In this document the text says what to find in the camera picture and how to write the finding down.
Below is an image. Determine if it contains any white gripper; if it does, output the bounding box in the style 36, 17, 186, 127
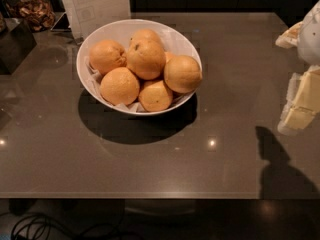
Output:
275, 0, 320, 136

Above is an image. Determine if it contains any white ceramic bowl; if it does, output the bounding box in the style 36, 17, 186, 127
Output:
76, 18, 203, 117

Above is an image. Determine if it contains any large centre orange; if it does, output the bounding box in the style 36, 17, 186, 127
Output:
127, 39, 166, 80

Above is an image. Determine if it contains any white paper sign stand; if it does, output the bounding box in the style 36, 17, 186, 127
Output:
62, 0, 131, 39

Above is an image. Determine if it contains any dark box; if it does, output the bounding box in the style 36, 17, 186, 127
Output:
0, 18, 37, 75

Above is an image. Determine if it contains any black cable on floor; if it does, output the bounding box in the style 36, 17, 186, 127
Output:
0, 212, 144, 240

